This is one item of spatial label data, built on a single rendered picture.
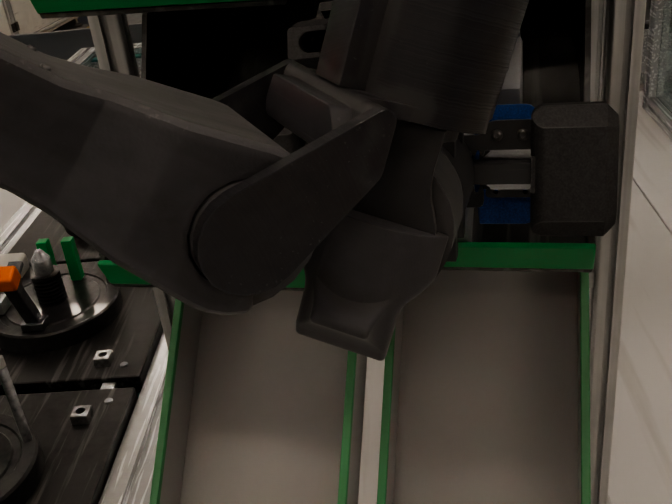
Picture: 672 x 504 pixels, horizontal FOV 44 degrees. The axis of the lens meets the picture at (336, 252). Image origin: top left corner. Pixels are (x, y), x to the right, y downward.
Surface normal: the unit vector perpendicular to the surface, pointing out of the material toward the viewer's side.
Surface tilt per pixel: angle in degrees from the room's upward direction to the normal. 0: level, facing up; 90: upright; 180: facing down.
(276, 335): 45
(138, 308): 0
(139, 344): 0
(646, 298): 0
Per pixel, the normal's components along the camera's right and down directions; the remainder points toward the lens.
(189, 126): 0.50, -0.37
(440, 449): -0.22, -0.27
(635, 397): -0.10, -0.87
